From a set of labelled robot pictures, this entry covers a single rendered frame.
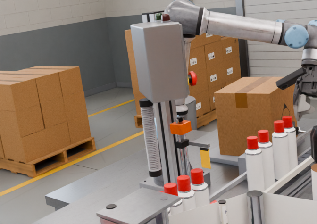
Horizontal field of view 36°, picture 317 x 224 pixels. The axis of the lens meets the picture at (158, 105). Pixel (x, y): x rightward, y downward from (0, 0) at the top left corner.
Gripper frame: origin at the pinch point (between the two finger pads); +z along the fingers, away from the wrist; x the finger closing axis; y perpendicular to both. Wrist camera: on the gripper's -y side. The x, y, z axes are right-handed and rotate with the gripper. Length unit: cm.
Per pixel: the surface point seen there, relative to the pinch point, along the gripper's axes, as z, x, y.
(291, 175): 21.0, -5.6, 4.7
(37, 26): -148, 220, -536
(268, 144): 13.8, -20.5, 2.6
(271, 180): 24.3, -14.8, 3.0
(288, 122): 3.9, -8.2, 1.8
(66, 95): -30, 135, -312
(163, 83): 9, -70, -2
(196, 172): 28, -53, 2
